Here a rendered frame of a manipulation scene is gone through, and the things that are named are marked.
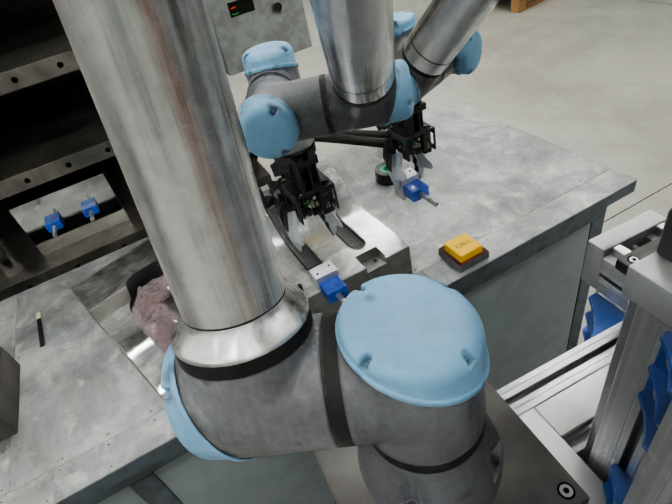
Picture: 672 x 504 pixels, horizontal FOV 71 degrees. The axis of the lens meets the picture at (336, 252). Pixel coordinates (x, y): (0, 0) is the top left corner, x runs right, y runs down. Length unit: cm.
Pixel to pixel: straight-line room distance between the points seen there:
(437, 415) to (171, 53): 30
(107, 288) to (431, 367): 93
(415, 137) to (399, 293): 64
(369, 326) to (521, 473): 26
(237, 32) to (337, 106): 106
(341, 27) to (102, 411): 87
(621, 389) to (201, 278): 41
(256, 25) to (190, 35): 134
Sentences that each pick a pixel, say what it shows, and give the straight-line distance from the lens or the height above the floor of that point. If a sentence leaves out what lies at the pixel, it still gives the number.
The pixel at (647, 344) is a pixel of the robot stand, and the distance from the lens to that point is 49.
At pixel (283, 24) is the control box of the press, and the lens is 168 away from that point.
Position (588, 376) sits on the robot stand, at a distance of 75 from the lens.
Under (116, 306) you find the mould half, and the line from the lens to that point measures 117.
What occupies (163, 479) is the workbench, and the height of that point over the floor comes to 63.
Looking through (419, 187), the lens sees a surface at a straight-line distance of 110.
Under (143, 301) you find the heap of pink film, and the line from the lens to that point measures 111.
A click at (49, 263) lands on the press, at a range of 166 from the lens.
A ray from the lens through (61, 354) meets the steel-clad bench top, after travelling 128.
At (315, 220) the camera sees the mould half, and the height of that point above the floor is 89.
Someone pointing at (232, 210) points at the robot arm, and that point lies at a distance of 33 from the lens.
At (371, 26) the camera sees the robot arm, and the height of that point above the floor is 143.
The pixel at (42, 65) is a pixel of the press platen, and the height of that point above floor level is 128.
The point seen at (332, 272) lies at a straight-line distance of 95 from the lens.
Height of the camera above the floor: 155
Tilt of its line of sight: 39 degrees down
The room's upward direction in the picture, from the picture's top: 14 degrees counter-clockwise
